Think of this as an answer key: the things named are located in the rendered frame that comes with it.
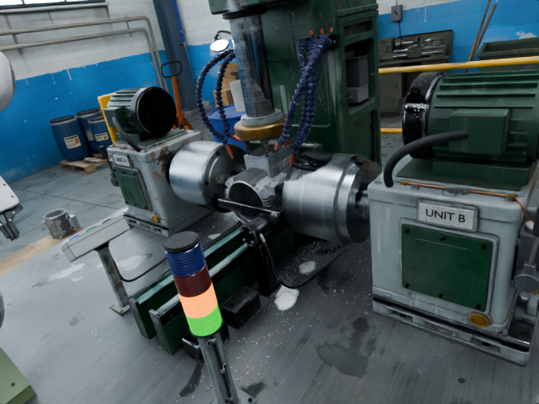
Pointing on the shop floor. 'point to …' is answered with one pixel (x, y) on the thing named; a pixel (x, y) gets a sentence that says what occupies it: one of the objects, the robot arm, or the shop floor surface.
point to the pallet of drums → (82, 139)
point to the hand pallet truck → (177, 102)
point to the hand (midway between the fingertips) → (10, 232)
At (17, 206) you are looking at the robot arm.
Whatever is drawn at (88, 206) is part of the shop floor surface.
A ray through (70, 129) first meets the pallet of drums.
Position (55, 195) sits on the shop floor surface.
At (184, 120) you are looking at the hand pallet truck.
